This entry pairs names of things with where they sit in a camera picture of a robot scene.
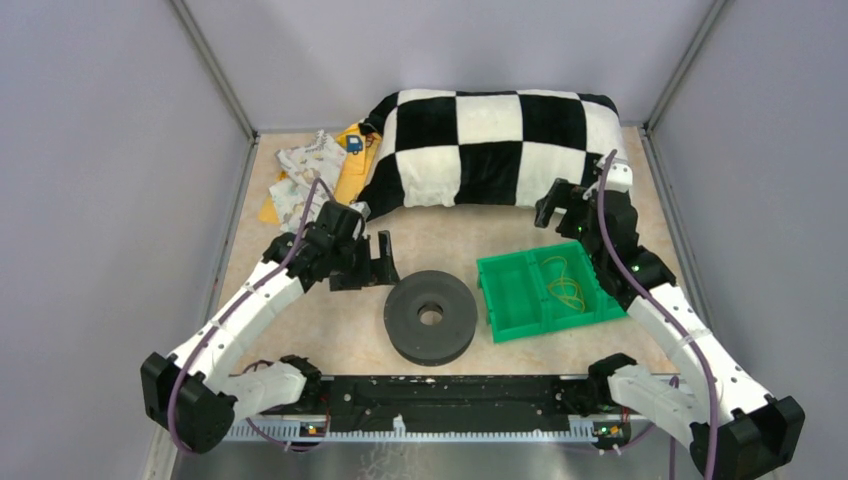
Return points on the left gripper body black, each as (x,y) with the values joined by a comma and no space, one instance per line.
(358,269)

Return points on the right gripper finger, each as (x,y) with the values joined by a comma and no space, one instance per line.
(564,193)
(544,209)

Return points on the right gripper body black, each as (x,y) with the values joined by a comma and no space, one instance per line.
(574,221)

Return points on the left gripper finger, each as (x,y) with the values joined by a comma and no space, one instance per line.
(387,272)
(384,244)

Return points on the dark grey filament spool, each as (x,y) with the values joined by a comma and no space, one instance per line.
(430,318)

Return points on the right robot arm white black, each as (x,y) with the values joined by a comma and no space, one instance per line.
(732,426)

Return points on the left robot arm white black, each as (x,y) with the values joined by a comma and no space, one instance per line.
(193,392)

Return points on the green three-compartment bin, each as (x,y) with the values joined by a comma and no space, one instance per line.
(541,291)

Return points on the white patterned cloth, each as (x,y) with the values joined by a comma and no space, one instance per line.
(321,158)

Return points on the black white checkered blanket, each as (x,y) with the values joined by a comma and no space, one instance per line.
(448,147)

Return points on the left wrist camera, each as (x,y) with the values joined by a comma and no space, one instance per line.
(362,208)

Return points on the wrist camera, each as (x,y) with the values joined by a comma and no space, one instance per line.
(619,177)
(362,208)

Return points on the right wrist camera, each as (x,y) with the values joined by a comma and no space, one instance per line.
(619,177)

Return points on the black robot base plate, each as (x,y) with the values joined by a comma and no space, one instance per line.
(475,403)

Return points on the grey slotted cable duct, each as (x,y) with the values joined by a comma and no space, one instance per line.
(311,429)

